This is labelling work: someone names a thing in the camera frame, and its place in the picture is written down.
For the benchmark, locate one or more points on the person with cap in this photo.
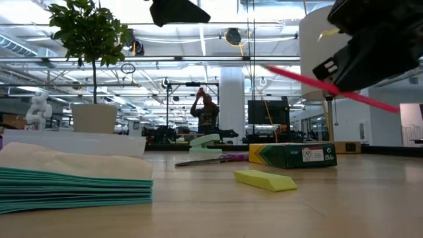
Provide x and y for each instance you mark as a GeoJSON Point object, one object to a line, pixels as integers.
{"type": "Point", "coordinates": [206, 115]}

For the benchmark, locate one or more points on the mint green stapler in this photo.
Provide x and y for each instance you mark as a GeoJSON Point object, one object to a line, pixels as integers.
{"type": "Point", "coordinates": [205, 142]}

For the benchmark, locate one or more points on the cardboard box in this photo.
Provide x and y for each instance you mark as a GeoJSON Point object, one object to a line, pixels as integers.
{"type": "Point", "coordinates": [13, 121]}

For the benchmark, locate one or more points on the white shade wooden base lamp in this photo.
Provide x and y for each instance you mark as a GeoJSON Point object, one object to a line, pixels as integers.
{"type": "Point", "coordinates": [314, 66]}

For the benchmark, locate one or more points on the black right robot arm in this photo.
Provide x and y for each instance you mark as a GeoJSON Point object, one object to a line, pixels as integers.
{"type": "Point", "coordinates": [380, 13]}

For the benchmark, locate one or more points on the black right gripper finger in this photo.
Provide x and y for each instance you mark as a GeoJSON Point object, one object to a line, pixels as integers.
{"type": "Point", "coordinates": [370, 77]}

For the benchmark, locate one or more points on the teal paper stack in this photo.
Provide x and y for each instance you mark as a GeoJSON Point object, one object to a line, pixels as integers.
{"type": "Point", "coordinates": [76, 193]}

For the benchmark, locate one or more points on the yellow tag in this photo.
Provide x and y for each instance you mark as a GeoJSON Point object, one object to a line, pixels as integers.
{"type": "Point", "coordinates": [328, 33]}

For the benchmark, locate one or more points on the green yellow crayon box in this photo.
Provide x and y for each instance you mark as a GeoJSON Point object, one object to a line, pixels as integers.
{"type": "Point", "coordinates": [291, 156]}

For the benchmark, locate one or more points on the black monitor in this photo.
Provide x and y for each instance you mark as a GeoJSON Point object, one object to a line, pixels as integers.
{"type": "Point", "coordinates": [267, 112]}

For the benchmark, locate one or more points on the white column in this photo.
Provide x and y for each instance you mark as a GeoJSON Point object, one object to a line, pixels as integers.
{"type": "Point", "coordinates": [232, 102]}

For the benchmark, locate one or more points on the black aluminium table frame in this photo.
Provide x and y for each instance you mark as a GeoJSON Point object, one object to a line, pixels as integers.
{"type": "Point", "coordinates": [380, 149]}

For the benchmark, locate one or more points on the pink pencil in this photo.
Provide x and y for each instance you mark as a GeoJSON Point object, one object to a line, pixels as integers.
{"type": "Point", "coordinates": [297, 76]}

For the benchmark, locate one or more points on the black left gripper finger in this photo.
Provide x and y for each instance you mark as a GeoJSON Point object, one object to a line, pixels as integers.
{"type": "Point", "coordinates": [178, 13]}

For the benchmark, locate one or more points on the green potted plant white pot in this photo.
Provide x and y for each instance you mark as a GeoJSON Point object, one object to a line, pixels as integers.
{"type": "Point", "coordinates": [89, 36]}

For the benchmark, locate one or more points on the yellow eraser block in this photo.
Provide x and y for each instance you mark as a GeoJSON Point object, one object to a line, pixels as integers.
{"type": "Point", "coordinates": [264, 180]}

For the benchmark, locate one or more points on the black stand frame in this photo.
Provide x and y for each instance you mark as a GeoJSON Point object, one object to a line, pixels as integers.
{"type": "Point", "coordinates": [167, 105]}

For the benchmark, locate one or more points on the cream cloth pouch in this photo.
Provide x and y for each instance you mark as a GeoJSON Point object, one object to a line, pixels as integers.
{"type": "Point", "coordinates": [66, 162]}

